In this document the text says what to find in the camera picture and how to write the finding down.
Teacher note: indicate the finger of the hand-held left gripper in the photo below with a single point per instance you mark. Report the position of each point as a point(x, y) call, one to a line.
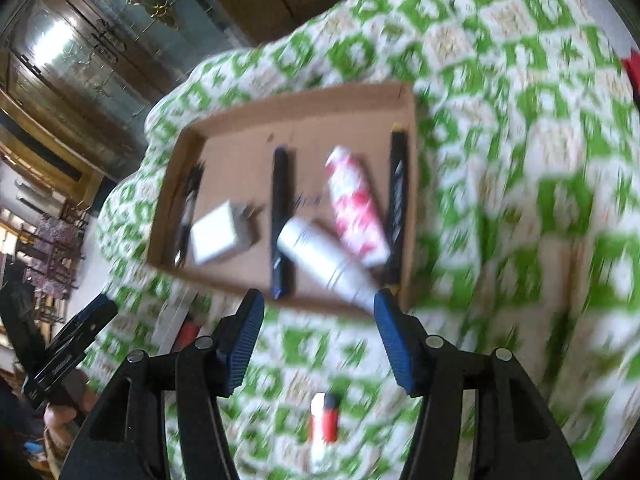
point(97, 307)

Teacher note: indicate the shallow cardboard tray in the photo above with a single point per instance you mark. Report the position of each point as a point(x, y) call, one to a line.
point(235, 170)

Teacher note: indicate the white nozzle bottle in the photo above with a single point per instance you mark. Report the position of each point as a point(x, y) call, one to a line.
point(320, 255)

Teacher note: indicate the black marker blue cap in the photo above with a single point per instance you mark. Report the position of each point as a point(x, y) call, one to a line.
point(281, 200)

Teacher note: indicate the red black cloth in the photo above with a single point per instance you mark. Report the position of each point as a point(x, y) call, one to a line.
point(631, 67)

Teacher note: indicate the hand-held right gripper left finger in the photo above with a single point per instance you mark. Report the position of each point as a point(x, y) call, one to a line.
point(244, 340)

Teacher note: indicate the white charger adapter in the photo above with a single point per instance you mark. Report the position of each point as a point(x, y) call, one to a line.
point(217, 235)

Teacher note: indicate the green white printed blanket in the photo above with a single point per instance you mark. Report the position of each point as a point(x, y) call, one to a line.
point(500, 185)

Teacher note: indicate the person's left hand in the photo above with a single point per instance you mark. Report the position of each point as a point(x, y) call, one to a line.
point(60, 422)

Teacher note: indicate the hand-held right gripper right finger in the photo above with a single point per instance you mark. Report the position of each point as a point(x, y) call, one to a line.
point(395, 345)

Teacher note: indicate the pink white tube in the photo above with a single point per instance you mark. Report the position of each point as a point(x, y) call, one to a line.
point(355, 205)

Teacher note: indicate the black marker yellow ends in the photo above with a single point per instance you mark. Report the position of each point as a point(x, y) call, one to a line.
point(397, 200)

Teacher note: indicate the wooden cabinet glass doors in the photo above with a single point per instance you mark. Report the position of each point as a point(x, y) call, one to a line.
point(100, 60)

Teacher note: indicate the wooden chair patterned cushion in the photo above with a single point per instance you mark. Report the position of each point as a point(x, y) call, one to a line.
point(55, 260)

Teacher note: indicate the clear lighter red top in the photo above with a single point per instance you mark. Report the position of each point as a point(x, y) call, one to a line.
point(187, 332)

